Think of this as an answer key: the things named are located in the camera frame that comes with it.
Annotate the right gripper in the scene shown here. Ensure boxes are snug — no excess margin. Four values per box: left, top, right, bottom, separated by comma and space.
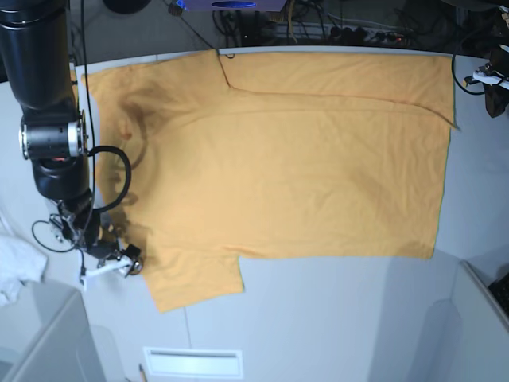
55, 202, 144, 276

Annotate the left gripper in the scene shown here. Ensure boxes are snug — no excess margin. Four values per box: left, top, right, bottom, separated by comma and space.
484, 45, 509, 118

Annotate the orange T-shirt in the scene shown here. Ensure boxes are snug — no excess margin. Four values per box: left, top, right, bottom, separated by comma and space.
83, 50, 454, 312

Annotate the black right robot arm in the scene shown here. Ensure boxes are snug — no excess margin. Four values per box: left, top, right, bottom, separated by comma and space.
1, 1, 143, 276

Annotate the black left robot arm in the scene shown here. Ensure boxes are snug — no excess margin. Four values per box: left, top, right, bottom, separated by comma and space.
449, 1, 508, 119

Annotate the pencil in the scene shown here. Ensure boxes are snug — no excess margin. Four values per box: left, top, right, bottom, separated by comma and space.
138, 364, 148, 382

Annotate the grey bin left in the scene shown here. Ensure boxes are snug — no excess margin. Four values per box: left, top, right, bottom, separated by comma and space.
1, 280, 106, 381

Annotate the grey bin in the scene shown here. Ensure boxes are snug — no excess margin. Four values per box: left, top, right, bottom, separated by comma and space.
1, 280, 106, 381
413, 261, 509, 382

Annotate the white crumpled cloth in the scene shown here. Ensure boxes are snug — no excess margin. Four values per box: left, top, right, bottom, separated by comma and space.
0, 206, 50, 306

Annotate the black keyboard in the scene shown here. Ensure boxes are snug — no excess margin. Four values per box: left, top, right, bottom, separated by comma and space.
488, 274, 509, 316

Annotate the grey bin right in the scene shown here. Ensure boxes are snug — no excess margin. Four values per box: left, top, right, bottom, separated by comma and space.
413, 261, 509, 382

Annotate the purple box with blue oval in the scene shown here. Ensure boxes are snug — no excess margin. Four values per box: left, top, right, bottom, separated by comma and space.
183, 0, 286, 12

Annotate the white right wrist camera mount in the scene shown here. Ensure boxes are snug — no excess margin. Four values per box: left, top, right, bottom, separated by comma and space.
79, 257, 133, 287

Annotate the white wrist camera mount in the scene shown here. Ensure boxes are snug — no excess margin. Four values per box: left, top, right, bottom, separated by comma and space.
79, 257, 133, 287
463, 67, 509, 90

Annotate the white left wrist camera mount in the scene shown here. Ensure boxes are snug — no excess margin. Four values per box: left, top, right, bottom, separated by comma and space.
463, 67, 509, 90

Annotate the power strip with cables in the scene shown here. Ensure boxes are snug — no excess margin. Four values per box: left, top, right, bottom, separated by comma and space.
267, 22, 410, 46

